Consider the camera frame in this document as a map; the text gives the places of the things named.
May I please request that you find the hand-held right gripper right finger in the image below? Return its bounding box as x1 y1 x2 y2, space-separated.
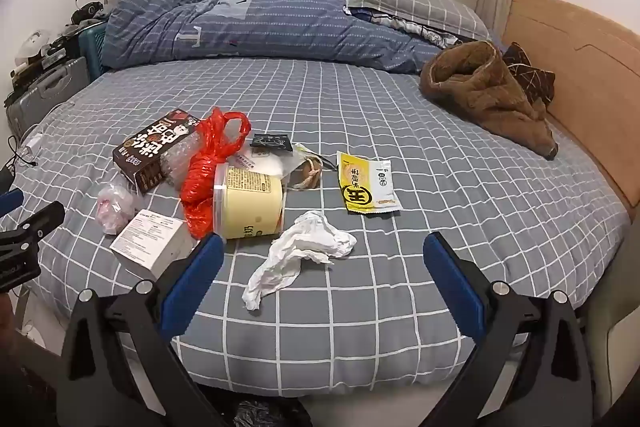
422 232 586 427

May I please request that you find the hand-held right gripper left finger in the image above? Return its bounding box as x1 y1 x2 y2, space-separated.
56 233 236 427

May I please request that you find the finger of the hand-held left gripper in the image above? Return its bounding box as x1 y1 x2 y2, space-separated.
0 201 66 254
0 188 25 212

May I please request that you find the small white box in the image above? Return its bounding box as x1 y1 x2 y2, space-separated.
109 208 183 270

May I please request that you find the pink plastic bag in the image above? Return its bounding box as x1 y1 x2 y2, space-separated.
95 182 146 235

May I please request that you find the yellow plastic tub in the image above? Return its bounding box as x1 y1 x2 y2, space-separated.
212 163 286 240

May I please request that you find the red plastic bag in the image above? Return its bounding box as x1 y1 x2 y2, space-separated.
180 107 251 240

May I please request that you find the white tissue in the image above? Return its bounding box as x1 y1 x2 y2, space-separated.
241 210 357 312

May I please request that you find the clear bubble wrap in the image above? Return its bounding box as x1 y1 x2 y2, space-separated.
162 122 213 188

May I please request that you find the yellow snack packet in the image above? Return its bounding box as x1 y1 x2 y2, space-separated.
336 150 402 214

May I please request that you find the white mask packet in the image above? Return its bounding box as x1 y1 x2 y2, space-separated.
235 142 326 190

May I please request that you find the brown printed cardboard box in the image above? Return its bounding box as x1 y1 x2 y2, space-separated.
112 108 201 195

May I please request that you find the black waste bin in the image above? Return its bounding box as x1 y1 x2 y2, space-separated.
227 399 306 427

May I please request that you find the brown twine bundle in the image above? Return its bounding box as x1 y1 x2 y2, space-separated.
290 157 323 190

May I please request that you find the black wet wipe sachet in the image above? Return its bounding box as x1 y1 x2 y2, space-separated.
249 133 293 152

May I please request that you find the white charger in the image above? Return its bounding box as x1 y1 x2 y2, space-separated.
22 134 45 158

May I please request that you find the grey suitcase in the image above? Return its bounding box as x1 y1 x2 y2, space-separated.
4 56 92 140

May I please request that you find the white round appliance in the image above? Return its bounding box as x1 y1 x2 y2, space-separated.
14 29 51 65

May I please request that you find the teal plastic crate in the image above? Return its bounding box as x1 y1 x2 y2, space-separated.
77 22 108 82

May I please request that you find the bed with grey checked sheet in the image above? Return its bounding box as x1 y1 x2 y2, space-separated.
0 57 633 400

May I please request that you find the brown fleece garment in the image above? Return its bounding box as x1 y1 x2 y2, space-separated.
419 39 558 162

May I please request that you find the dark clutter pile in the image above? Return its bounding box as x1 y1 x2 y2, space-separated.
70 0 108 25

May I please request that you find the dark brown patterned cushion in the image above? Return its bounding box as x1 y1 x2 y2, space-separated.
501 41 557 104

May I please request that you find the wooden headboard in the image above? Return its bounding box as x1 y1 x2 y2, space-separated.
501 0 640 208

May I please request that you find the blue striped duvet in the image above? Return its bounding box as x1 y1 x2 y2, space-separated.
102 0 451 75

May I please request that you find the grey checked pillow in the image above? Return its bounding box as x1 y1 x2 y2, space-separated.
345 0 493 42

